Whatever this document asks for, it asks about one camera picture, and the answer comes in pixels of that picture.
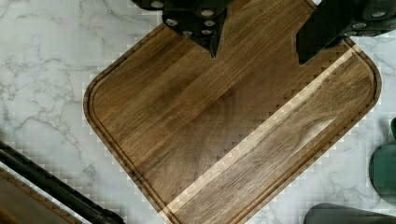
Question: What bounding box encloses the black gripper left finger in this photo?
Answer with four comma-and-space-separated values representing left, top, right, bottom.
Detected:
132, 0, 233, 58

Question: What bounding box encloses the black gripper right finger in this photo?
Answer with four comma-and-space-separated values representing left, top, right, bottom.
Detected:
296, 0, 396, 64

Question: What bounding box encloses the wooden drawer cabinet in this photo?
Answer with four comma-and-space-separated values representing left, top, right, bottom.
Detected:
0, 169, 82, 224

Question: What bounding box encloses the dark wooden cutting board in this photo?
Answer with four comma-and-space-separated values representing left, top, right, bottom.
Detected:
84, 0, 381, 224

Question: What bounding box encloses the dark green canister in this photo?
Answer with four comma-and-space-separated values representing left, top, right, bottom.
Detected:
368, 117, 396, 206

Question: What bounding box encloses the black utensil holder pot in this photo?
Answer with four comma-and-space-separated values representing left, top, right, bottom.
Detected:
304, 203, 396, 224

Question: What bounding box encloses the black bar handle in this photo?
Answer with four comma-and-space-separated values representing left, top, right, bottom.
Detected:
0, 142, 126, 224

